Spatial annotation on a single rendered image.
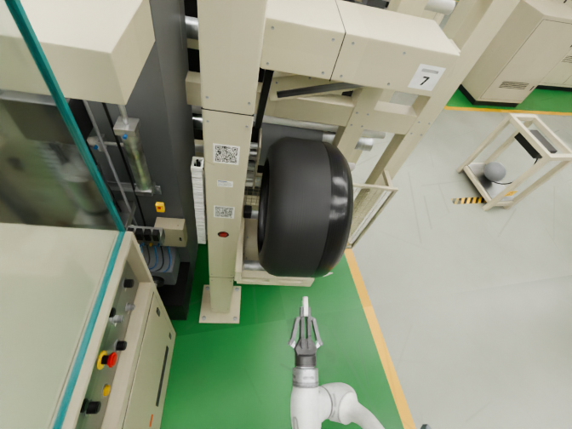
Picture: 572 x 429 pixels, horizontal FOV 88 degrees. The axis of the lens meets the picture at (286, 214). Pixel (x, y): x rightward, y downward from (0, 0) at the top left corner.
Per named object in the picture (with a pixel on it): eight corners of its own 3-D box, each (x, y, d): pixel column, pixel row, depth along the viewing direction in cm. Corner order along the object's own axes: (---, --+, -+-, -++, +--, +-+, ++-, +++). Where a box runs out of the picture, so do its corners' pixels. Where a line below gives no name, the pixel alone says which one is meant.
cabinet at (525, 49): (472, 105, 452) (545, 14, 352) (454, 84, 482) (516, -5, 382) (517, 108, 476) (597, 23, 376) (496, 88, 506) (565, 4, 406)
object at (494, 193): (483, 211, 320) (551, 157, 256) (455, 169, 352) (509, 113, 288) (508, 209, 329) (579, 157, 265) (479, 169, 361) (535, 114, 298)
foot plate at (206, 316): (198, 323, 201) (198, 322, 199) (203, 284, 216) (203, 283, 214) (238, 323, 205) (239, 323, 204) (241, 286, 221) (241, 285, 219)
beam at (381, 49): (258, 70, 92) (265, 16, 80) (260, 31, 107) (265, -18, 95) (433, 99, 103) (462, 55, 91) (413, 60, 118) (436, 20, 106)
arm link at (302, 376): (295, 387, 98) (295, 367, 100) (289, 382, 106) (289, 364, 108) (322, 387, 99) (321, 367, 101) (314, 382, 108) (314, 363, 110)
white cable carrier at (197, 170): (197, 243, 130) (190, 167, 92) (199, 233, 133) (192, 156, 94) (208, 244, 131) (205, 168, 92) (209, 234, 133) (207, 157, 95)
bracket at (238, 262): (233, 281, 134) (235, 271, 126) (238, 209, 156) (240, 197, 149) (241, 281, 134) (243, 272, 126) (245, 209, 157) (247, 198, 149)
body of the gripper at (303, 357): (320, 368, 102) (319, 339, 105) (295, 368, 101) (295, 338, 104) (314, 365, 109) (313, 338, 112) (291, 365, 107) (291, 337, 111)
